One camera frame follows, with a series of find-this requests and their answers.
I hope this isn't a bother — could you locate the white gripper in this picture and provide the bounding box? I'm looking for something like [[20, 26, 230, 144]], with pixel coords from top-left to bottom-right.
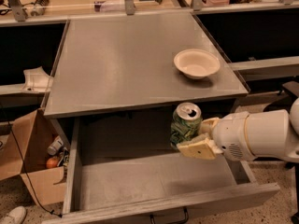
[[177, 111, 255, 161]]

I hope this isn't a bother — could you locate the green soda can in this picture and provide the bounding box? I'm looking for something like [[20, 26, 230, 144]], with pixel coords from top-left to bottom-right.
[[170, 102, 202, 149]]

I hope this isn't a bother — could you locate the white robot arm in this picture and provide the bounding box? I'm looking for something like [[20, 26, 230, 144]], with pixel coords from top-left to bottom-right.
[[177, 99, 299, 163]]

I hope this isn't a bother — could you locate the grey open top drawer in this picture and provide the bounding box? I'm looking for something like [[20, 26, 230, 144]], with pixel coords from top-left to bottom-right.
[[43, 112, 279, 224]]

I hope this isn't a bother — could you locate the white paper bowl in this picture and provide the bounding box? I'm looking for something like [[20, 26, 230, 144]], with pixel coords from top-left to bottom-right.
[[174, 49, 221, 80]]

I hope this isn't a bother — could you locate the black office chair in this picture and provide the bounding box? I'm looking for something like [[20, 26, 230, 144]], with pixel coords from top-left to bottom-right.
[[278, 81, 299, 224]]

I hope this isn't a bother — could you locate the grey cabinet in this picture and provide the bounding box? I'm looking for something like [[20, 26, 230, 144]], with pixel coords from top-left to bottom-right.
[[45, 12, 248, 147]]

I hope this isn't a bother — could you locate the white bottle in box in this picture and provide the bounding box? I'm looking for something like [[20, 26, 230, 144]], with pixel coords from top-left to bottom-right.
[[47, 136, 64, 156]]

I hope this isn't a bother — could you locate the orange fruit in box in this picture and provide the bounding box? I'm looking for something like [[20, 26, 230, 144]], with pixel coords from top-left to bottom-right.
[[46, 156, 59, 169]]

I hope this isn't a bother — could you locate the white curved plastic part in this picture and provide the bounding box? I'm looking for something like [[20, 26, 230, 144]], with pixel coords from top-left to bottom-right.
[[21, 66, 53, 93]]

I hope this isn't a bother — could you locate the brown cardboard box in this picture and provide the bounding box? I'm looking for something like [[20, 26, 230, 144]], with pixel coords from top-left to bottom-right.
[[0, 109, 66, 205]]

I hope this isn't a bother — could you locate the white shoe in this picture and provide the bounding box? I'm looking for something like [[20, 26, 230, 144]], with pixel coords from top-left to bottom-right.
[[0, 206, 27, 224]]

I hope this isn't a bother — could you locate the black white handheld device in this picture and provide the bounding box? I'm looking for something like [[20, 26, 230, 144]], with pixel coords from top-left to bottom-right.
[[30, 0, 50, 16]]

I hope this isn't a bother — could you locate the black drawer handle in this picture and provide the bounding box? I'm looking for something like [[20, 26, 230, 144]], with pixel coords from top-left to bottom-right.
[[149, 207, 190, 224]]

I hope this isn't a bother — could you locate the black cable on floor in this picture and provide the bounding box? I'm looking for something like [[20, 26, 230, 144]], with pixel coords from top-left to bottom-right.
[[0, 101, 64, 218]]

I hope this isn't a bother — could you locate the grey metal bracket left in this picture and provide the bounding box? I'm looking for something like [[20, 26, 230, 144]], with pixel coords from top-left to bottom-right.
[[7, 0, 27, 21]]

